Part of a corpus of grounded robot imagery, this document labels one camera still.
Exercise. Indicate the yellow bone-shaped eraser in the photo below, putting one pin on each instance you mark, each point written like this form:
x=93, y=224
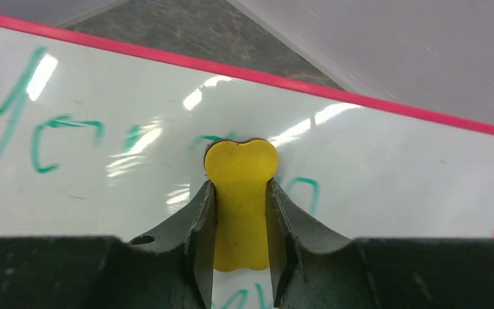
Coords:
x=240, y=172

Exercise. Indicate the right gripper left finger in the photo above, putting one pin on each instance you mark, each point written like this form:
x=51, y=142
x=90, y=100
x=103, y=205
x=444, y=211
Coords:
x=177, y=270

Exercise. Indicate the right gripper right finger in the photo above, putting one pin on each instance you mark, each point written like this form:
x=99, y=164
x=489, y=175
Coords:
x=304, y=261

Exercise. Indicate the pink framed whiteboard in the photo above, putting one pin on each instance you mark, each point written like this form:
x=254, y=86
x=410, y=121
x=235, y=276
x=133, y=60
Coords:
x=100, y=141

